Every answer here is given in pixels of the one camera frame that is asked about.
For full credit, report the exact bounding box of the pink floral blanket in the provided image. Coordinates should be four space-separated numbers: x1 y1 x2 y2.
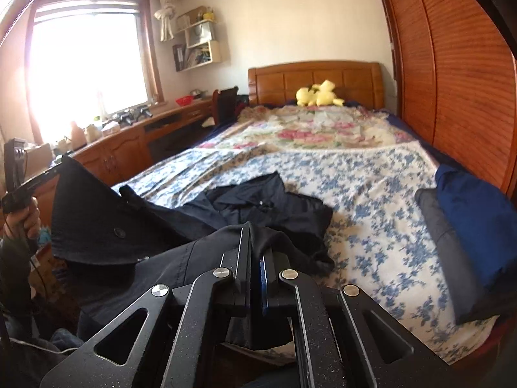
198 104 408 155

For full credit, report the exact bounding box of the folded grey garment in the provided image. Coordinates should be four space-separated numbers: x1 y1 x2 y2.
415 188 506 325

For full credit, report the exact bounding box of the yellow plush toy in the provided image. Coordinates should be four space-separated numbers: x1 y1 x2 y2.
296 81 345 108

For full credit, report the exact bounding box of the blue floral bed sheet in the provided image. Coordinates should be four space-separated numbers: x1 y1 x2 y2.
111 145 501 366

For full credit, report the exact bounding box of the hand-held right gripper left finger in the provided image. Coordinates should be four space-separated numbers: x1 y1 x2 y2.
40 222 259 388

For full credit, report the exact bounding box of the folded blue garment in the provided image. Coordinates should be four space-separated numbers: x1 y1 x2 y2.
435 164 517 292

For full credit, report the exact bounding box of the dark wooden chair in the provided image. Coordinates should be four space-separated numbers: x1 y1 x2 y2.
212 88 240 127

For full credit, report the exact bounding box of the wooden louvred wardrobe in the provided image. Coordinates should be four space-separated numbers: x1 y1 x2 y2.
377 0 517 195

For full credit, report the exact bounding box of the long wooden desk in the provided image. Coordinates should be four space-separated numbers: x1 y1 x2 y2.
24 99 215 227

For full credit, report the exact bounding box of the wooden bed headboard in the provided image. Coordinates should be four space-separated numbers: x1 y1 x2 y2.
248 61 384 110

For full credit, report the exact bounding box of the black metal device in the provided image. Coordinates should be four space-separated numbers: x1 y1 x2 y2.
108 107 153 124

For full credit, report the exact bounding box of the wooden framed window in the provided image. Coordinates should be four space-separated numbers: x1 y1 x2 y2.
24 0 164 138

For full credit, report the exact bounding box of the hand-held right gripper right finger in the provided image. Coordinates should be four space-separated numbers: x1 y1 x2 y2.
260 252 457 388

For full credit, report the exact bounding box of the pale plastic bottle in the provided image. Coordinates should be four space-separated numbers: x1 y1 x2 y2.
70 121 86 148

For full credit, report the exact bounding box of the black double-breasted coat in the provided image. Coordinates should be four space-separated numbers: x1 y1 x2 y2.
50 156 336 349

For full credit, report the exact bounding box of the cream wall shelf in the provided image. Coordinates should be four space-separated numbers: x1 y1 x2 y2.
173 6 222 72

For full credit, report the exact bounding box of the tied cream curtain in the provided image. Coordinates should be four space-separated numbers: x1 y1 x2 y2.
154 0 183 42

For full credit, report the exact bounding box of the person's left forearm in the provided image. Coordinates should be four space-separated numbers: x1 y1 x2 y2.
0 236 34 318

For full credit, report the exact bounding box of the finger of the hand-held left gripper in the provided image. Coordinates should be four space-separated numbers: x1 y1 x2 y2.
17 164 64 197

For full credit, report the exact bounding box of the person's left hand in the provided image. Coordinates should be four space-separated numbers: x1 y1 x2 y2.
5 198 41 244

